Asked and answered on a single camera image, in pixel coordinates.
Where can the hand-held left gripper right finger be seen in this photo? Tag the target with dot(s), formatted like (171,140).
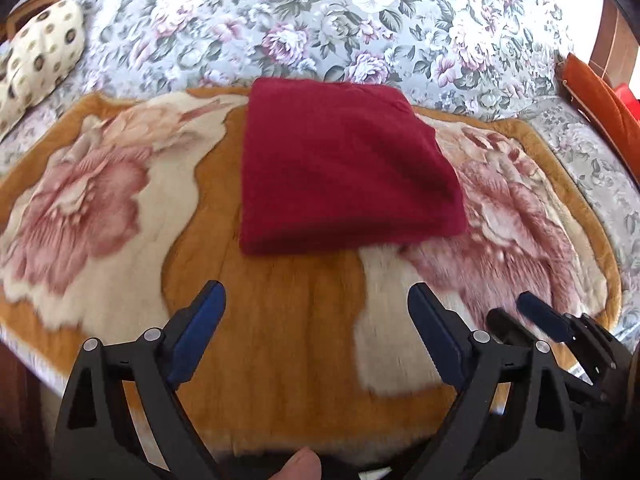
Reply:
(435,332)

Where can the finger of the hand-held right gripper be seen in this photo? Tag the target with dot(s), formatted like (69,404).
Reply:
(507,326)
(542,312)

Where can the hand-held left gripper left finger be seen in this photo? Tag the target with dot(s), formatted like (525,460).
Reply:
(197,332)

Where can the dark red knit sweater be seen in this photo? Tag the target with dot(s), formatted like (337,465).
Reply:
(340,170)

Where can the person's left hand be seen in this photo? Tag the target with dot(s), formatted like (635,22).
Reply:
(301,465)

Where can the plush rose print blanket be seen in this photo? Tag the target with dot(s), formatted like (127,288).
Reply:
(280,310)

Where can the orange velvet cushion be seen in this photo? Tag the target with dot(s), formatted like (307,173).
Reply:
(602,105)

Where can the small red object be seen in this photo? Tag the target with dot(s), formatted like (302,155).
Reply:
(625,97)

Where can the cream dotted pillow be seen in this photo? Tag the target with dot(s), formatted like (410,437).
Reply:
(37,60)

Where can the grey floral bedspread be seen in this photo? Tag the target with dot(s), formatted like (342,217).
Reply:
(310,15)

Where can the wooden bed frame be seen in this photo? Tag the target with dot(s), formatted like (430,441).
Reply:
(620,35)

